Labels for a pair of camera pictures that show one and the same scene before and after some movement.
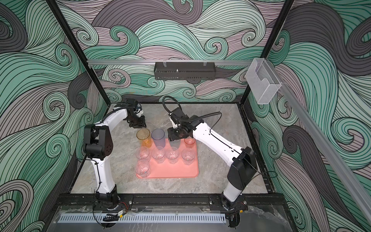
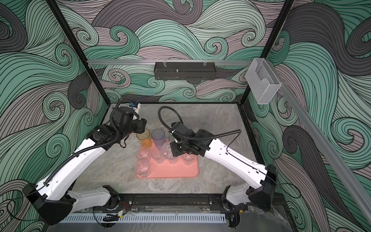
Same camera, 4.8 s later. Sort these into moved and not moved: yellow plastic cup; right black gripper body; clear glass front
Moved: right black gripper body
Not moved: clear glass front; yellow plastic cup
